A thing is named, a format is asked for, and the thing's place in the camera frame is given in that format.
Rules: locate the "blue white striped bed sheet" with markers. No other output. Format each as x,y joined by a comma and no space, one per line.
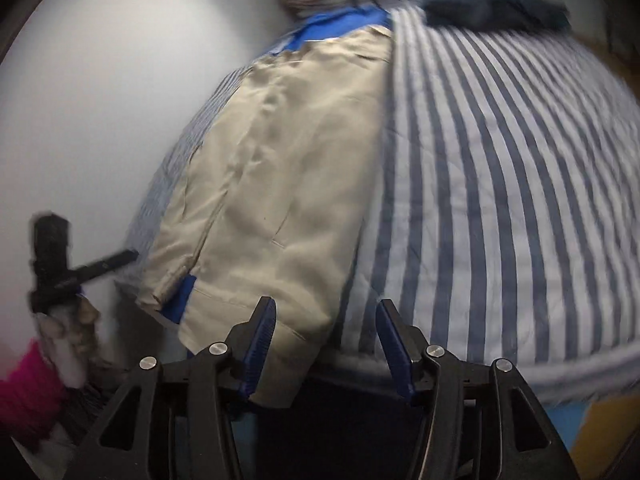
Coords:
500,185

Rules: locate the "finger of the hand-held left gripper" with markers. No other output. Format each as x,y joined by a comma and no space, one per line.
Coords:
107,262

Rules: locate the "beige jacket with blue trim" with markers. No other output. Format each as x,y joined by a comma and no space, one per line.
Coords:
280,185

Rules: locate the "blue and yellow floor mat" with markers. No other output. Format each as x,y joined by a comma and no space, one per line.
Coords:
590,430

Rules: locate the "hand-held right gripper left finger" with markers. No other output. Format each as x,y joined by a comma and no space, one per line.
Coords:
261,342

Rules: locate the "person's left forearm pink sleeve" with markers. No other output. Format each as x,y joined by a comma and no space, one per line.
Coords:
27,395

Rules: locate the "person's left hand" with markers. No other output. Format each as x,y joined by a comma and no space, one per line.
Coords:
67,340

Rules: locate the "dark blue cloth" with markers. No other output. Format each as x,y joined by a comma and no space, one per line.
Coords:
490,7

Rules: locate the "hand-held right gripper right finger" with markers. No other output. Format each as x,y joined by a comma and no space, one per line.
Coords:
396,352

